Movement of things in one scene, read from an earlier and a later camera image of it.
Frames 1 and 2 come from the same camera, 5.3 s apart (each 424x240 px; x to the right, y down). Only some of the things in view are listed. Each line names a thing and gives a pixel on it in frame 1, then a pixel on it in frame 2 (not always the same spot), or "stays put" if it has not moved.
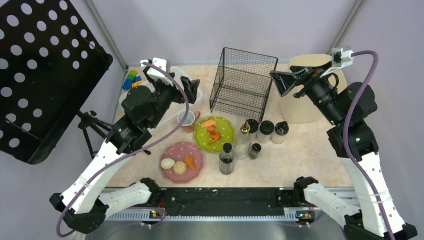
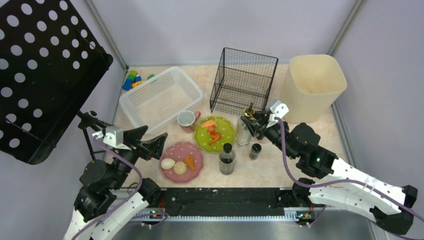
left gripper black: [180, 91] to [137, 147]
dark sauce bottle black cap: [227, 160] stays put
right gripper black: [301, 84] to [261, 120]
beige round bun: [180, 167] stays put
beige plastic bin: [305, 109] stays put
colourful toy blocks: [132, 80] stays put
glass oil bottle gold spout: [243, 143] to [244, 136]
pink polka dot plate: [178, 152] stays put
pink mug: [190, 119] stays put
